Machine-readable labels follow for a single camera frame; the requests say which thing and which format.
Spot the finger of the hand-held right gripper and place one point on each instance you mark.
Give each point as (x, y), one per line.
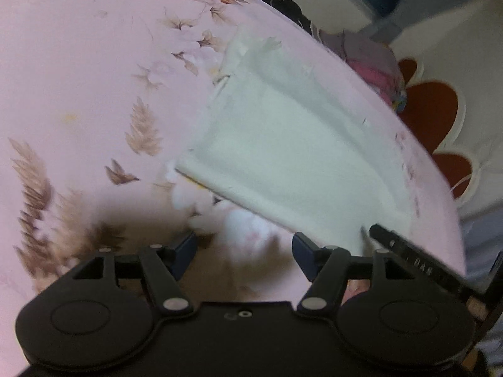
(424, 263)

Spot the pile of dark clothes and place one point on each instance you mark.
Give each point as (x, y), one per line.
(283, 4)

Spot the red and white headboard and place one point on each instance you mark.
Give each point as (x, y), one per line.
(428, 106)

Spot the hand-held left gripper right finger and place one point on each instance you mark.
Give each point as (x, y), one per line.
(304, 255)

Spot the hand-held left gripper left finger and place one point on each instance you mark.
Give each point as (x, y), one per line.
(186, 253)

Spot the white knit sweater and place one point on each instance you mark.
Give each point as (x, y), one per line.
(294, 145)

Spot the stack of folded clothes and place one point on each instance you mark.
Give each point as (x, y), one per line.
(369, 63)

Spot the grey-blue window curtain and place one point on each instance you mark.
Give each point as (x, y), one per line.
(404, 17)

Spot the pink floral bed sheet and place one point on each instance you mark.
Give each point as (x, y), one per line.
(78, 66)

